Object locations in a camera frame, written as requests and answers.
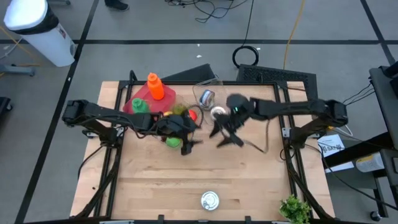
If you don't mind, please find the black floor cable bundle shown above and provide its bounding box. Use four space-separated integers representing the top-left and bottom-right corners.
164 0 249 24

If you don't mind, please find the pink plastic bin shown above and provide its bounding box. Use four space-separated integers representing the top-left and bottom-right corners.
123 82 177 114

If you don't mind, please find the green plastic water bottle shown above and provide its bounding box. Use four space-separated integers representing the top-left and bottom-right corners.
131 98 150 114

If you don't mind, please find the yellow hanging cable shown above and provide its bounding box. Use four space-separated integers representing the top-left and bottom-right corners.
0 26 41 68
282 0 307 70

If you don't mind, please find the orange plastic water bottle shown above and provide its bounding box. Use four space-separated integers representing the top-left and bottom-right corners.
147 72 165 101

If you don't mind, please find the green apple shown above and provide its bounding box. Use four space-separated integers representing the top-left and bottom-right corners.
165 136 183 149

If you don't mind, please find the green plant in white pot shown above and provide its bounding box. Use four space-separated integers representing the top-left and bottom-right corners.
279 194 312 224

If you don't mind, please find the grey stand foot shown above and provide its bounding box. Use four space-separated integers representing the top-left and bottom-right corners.
0 63 35 78

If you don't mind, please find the black coiled floor cable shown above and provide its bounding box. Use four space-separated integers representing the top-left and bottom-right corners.
231 0 261 70

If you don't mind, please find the green speckled pear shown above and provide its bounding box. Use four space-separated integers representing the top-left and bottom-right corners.
172 104 188 116

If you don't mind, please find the white paper sheet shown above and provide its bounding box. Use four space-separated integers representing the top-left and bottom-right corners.
317 133 355 174

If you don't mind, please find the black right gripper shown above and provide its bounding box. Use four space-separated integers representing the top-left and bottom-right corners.
208 114 246 149

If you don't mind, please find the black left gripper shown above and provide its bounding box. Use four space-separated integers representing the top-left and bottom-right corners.
156 113 205 156

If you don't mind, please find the person's foot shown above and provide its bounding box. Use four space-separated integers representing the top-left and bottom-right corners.
104 0 130 12

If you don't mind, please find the black power cable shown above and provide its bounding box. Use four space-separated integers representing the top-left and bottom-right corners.
317 146 398 212
76 143 108 182

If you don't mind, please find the black equipment cart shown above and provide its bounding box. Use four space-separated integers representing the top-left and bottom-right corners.
323 60 398 220

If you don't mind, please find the white trash bin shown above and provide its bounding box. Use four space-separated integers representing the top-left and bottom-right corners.
3 0 76 68

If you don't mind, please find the black perforated panel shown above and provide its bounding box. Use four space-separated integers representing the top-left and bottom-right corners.
236 63 319 101

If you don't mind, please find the black slanted panel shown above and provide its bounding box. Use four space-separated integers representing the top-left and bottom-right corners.
161 63 218 83

